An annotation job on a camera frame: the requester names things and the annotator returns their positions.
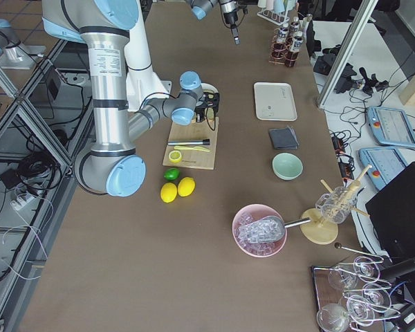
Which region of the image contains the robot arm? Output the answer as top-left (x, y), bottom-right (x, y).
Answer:
top-left (186, 0), bottom-right (239, 29)
top-left (42, 1), bottom-right (219, 196)

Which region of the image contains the green lime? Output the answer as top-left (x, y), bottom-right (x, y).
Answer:
top-left (163, 167), bottom-right (180, 181)

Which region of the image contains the yellow plastic knife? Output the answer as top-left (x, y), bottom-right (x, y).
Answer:
top-left (174, 145), bottom-right (210, 152)

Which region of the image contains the half lemon slice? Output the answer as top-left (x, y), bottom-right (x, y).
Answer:
top-left (168, 150), bottom-right (183, 163)

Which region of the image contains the cream rabbit tray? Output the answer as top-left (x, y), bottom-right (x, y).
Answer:
top-left (253, 82), bottom-right (297, 122)

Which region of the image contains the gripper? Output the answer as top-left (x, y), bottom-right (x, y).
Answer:
top-left (221, 1), bottom-right (239, 29)
top-left (195, 91), bottom-right (220, 122)

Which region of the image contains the glass mug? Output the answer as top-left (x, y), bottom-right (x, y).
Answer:
top-left (315, 187), bottom-right (358, 224)

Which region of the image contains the copper wire bottle rack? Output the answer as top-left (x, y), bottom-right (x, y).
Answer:
top-left (269, 29), bottom-right (304, 68)

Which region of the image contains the dark grey folded cloth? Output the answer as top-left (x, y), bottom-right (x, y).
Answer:
top-left (268, 126), bottom-right (299, 149)

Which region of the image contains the white cup drying rack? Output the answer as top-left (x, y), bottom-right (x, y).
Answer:
top-left (257, 0), bottom-right (297, 26)

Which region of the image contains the wooden mug tree stand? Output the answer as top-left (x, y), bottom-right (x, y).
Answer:
top-left (300, 165), bottom-right (372, 245)

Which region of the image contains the wine glass rack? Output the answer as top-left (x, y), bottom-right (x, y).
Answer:
top-left (311, 255), bottom-right (400, 331)

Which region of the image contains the wooden cutting board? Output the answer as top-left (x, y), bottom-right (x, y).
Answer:
top-left (163, 117), bottom-right (219, 170)

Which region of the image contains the metal ice scoop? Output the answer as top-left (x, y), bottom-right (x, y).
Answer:
top-left (235, 216), bottom-right (311, 243)

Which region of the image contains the black handled metal tool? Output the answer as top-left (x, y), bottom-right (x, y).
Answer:
top-left (167, 138), bottom-right (210, 146)

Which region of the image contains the dark drink bottle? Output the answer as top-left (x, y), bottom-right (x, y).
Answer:
top-left (276, 26), bottom-right (289, 45)

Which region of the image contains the pink bowl with ice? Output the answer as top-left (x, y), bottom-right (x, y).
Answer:
top-left (232, 204), bottom-right (287, 258)

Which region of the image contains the yellow lemon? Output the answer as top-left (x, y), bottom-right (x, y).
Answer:
top-left (177, 177), bottom-right (196, 197)
top-left (160, 183), bottom-right (178, 203)

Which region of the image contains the mint green bowl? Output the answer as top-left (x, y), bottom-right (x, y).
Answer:
top-left (272, 153), bottom-right (304, 181)

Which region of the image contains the blue teach pendant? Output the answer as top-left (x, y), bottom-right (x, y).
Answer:
top-left (367, 107), bottom-right (415, 148)
top-left (358, 146), bottom-right (408, 190)

